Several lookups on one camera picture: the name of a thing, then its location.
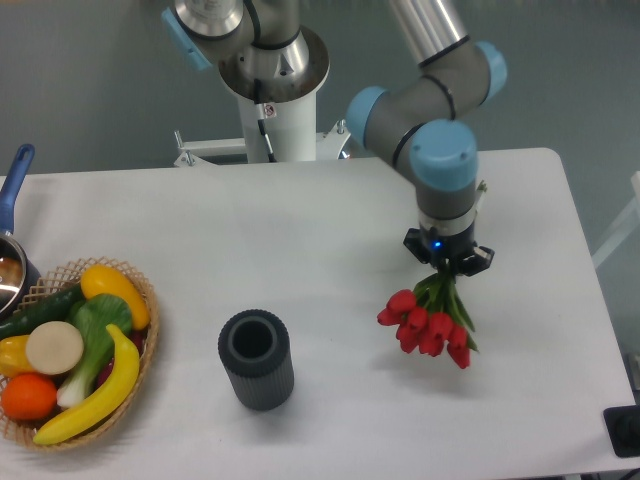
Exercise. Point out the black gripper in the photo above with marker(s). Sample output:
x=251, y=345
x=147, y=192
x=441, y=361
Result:
x=429, y=247

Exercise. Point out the red tulip bouquet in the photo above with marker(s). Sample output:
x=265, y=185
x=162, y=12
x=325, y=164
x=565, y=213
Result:
x=431, y=318

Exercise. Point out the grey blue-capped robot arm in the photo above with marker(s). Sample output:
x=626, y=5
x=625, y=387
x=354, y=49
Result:
x=417, y=131

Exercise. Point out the dark grey ribbed vase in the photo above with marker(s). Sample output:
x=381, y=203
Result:
x=254, y=348

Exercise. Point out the black device at edge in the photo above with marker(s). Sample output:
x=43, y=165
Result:
x=622, y=425

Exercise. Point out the red fruit in basket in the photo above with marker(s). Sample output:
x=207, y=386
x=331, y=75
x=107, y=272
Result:
x=138, y=339

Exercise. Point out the yellow banana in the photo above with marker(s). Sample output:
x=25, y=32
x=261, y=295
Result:
x=103, y=401

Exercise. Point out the yellow squash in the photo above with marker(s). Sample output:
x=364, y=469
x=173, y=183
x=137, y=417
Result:
x=101, y=279

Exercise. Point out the green bok choy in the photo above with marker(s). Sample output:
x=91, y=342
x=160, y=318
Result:
x=91, y=320

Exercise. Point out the dark green cucumber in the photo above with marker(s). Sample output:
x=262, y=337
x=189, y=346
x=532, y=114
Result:
x=54, y=307

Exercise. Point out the beige round disc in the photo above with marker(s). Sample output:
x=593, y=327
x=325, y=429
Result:
x=54, y=348

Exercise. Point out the orange fruit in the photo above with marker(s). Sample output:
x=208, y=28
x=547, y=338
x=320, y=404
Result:
x=29, y=396

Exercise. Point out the yellow bell pepper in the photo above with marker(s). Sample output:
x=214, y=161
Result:
x=13, y=358

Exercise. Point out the woven wicker basket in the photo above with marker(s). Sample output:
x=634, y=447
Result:
x=62, y=277

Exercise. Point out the white frame at right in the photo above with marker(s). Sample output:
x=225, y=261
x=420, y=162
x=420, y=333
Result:
x=623, y=225

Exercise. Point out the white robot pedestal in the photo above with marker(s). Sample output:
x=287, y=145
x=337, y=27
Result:
x=275, y=90

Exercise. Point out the blue-handled saucepan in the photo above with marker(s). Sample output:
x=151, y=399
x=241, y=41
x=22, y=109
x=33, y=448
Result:
x=18, y=274

